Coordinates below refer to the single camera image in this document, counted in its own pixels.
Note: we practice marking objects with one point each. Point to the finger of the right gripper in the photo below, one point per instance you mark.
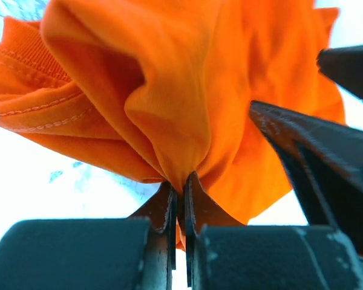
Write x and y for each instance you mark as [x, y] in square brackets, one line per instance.
[324, 162]
[344, 66]

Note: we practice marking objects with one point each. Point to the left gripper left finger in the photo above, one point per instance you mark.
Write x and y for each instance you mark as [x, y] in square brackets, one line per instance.
[158, 258]

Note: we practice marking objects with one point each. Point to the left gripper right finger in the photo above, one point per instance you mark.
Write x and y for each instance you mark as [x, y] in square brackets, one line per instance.
[200, 210]

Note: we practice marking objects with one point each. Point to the orange t shirt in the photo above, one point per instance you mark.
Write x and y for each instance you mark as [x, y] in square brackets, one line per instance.
[155, 90]

